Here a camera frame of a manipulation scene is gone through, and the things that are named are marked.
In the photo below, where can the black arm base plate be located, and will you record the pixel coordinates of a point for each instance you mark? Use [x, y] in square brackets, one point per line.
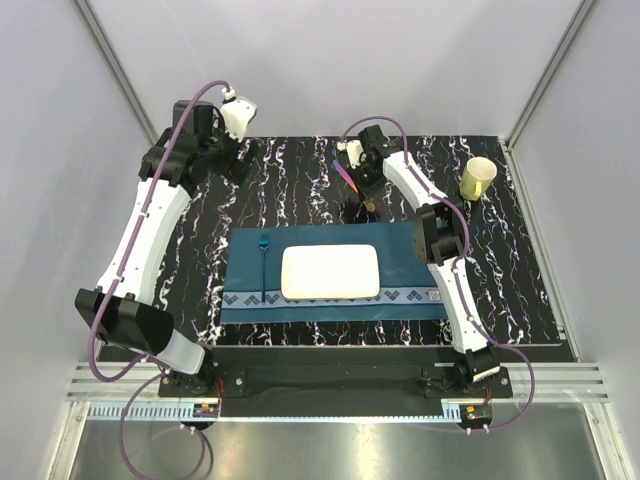
[439, 371]

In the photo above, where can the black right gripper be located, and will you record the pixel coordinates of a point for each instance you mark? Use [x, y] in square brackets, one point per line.
[374, 190]

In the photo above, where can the aluminium frame post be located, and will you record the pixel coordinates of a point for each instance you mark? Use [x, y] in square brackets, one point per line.
[100, 39]
[577, 23]

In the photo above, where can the right aluminium frame post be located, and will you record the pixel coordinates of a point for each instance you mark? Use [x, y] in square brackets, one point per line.
[577, 23]

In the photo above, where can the left aluminium frame post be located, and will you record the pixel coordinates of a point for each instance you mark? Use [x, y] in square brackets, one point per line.
[100, 39]

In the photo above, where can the blue small fork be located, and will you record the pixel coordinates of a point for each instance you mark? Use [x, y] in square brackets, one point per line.
[264, 243]

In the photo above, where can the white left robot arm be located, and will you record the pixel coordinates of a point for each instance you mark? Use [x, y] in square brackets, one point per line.
[202, 140]

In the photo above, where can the grey cable duct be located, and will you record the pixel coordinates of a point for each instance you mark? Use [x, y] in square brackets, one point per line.
[195, 412]

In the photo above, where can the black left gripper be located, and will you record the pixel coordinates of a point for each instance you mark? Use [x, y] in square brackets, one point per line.
[236, 168]

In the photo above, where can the pink orange knife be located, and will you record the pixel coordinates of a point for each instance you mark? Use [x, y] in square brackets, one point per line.
[368, 204]

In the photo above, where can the aluminium front rail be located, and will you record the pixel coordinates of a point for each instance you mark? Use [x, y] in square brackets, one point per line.
[555, 383]

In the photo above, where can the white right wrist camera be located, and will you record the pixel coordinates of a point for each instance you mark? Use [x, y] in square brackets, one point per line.
[354, 151]

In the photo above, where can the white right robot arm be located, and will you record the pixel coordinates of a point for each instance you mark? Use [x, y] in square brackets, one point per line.
[440, 240]

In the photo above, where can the blue patterned cloth placemat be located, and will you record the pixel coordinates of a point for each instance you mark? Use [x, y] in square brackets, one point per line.
[408, 290]

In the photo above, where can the white rectangular plate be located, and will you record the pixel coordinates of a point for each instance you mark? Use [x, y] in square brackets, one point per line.
[330, 272]

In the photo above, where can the yellow mug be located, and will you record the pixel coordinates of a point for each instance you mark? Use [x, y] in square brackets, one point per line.
[477, 176]

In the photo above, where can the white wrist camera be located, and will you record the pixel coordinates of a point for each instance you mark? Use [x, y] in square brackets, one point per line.
[237, 112]
[354, 151]

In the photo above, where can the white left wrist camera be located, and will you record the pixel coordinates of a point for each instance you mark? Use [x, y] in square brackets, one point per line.
[237, 112]

